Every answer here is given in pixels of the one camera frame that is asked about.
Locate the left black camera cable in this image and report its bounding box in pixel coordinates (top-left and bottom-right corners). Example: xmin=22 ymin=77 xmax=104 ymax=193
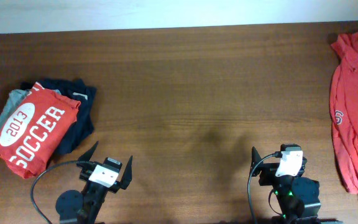
xmin=30 ymin=160 xmax=96 ymax=224

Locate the black camera cable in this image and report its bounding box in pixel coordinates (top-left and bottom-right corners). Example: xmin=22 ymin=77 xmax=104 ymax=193
xmin=30 ymin=160 xmax=96 ymax=224
xmin=246 ymin=151 xmax=283 ymax=224

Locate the folded red 2013 soccer shirt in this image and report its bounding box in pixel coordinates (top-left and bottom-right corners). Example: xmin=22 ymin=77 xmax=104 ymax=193
xmin=0 ymin=82 xmax=81 ymax=179

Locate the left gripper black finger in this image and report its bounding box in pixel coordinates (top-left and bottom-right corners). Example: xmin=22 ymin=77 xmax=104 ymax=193
xmin=120 ymin=156 xmax=133 ymax=190
xmin=78 ymin=141 xmax=99 ymax=162

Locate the orange McKinney Boyd soccer t-shirt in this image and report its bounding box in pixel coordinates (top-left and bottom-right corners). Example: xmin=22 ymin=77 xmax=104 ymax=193
xmin=329 ymin=32 xmax=358 ymax=195

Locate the right black camera cable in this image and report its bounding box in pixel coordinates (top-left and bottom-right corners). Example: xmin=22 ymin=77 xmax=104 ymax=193
xmin=246 ymin=151 xmax=283 ymax=224

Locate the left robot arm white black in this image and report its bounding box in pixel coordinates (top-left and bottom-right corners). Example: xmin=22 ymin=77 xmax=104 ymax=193
xmin=55 ymin=143 xmax=133 ymax=223

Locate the folded navy blue shirt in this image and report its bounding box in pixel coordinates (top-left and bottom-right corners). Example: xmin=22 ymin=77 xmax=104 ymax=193
xmin=38 ymin=78 xmax=97 ymax=155

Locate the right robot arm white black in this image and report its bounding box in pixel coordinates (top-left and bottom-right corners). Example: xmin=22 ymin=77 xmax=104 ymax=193
xmin=247 ymin=144 xmax=340 ymax=224

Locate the folded grey shirt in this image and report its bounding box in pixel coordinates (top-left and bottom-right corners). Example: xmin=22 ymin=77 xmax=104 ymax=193
xmin=0 ymin=89 xmax=28 ymax=129

